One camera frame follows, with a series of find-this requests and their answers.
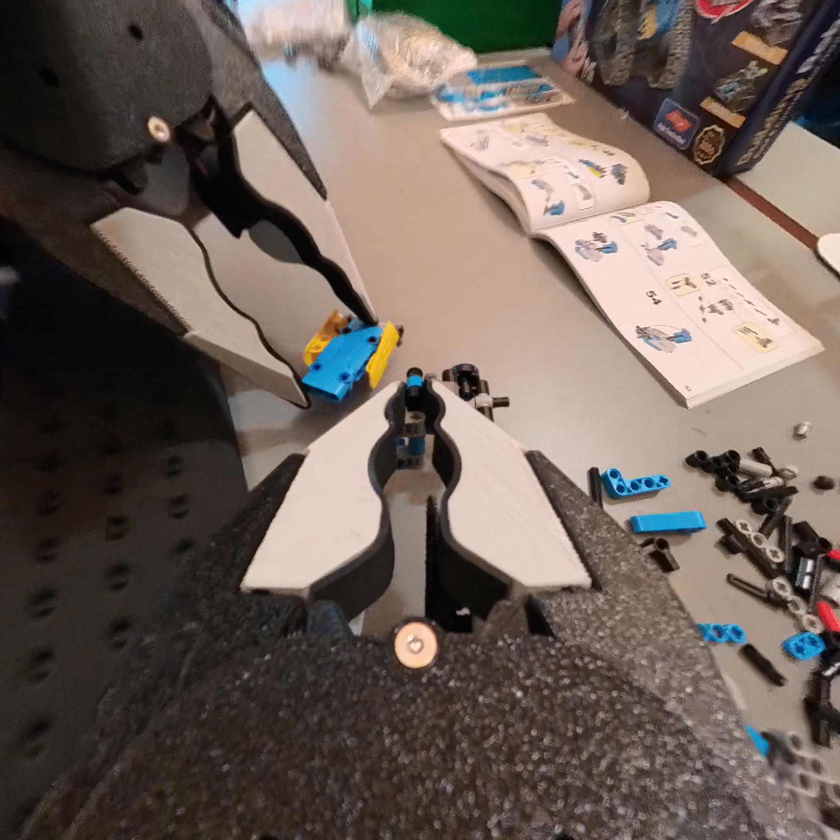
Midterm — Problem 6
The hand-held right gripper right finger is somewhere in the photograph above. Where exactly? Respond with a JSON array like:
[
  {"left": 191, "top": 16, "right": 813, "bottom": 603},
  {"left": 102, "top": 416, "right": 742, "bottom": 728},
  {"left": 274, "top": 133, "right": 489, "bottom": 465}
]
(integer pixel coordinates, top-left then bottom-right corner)
[{"left": 427, "top": 381, "right": 592, "bottom": 611}]

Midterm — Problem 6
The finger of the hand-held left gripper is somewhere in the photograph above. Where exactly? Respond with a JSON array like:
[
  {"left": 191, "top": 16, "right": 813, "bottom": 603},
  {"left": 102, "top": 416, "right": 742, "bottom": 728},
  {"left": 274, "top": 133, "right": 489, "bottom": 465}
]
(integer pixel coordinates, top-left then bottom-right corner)
[
  {"left": 92, "top": 204, "right": 312, "bottom": 410},
  {"left": 197, "top": 105, "right": 384, "bottom": 329}
]

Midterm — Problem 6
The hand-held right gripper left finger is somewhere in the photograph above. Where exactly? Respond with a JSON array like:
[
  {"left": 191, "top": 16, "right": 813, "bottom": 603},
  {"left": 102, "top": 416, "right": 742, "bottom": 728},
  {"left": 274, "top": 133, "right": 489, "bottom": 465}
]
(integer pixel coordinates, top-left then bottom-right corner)
[{"left": 241, "top": 385, "right": 399, "bottom": 611}]

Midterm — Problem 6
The black gear brick assembly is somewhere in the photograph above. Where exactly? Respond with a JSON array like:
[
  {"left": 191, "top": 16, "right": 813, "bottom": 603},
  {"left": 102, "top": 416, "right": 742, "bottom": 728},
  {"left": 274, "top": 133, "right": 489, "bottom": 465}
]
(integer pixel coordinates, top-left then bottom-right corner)
[{"left": 394, "top": 365, "right": 510, "bottom": 467}]

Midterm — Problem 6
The blue yellow brick assembly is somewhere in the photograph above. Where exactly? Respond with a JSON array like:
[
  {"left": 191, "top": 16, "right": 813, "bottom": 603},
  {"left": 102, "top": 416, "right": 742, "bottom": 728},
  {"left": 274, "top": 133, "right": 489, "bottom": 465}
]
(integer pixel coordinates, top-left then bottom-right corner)
[{"left": 302, "top": 313, "right": 401, "bottom": 401}]

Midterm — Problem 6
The grey desk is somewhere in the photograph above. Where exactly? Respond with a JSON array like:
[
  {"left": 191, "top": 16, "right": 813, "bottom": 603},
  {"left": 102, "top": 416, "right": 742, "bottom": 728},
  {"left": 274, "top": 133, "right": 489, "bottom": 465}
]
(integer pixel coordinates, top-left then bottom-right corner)
[{"left": 224, "top": 40, "right": 840, "bottom": 840}]

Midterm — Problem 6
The clear plastic bag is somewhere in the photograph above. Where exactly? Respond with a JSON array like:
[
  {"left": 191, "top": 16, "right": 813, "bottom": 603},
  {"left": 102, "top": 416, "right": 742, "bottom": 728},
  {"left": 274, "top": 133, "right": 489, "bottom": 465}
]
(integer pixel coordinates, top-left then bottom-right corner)
[
  {"left": 250, "top": 0, "right": 355, "bottom": 60},
  {"left": 355, "top": 11, "right": 480, "bottom": 109}
]

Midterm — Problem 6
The black studded mat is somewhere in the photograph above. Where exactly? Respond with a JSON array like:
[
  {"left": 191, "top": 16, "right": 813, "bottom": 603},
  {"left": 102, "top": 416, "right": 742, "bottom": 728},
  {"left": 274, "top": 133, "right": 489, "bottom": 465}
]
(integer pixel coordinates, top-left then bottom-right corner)
[{"left": 0, "top": 237, "right": 309, "bottom": 840}]

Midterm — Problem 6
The blue sticker sheet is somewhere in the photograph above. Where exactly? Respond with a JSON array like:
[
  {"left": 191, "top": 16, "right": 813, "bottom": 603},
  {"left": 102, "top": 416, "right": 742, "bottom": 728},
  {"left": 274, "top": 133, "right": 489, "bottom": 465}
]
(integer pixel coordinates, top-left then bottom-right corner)
[{"left": 431, "top": 62, "right": 576, "bottom": 122}]

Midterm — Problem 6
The green plastic bin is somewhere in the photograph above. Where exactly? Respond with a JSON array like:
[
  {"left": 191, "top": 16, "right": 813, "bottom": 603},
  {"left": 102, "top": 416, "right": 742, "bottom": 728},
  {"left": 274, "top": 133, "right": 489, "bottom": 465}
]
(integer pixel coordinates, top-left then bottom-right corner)
[{"left": 348, "top": 0, "right": 565, "bottom": 53}]

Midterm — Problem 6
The pile of small brick parts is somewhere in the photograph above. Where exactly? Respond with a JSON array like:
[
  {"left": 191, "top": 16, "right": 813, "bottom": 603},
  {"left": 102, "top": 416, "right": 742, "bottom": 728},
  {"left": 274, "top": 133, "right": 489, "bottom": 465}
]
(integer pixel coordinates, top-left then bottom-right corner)
[{"left": 584, "top": 420, "right": 840, "bottom": 828}]

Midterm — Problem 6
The building instruction booklet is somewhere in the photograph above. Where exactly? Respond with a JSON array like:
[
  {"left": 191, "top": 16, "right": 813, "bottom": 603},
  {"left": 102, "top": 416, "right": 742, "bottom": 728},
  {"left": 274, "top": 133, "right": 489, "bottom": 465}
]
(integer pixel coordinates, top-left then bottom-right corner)
[{"left": 440, "top": 112, "right": 825, "bottom": 408}]

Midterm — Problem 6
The toy kit box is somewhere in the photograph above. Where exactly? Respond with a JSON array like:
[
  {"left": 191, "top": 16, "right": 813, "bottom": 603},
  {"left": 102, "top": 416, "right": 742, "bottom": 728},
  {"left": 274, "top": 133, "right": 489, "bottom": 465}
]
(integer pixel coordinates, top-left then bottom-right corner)
[{"left": 552, "top": 0, "right": 840, "bottom": 178}]

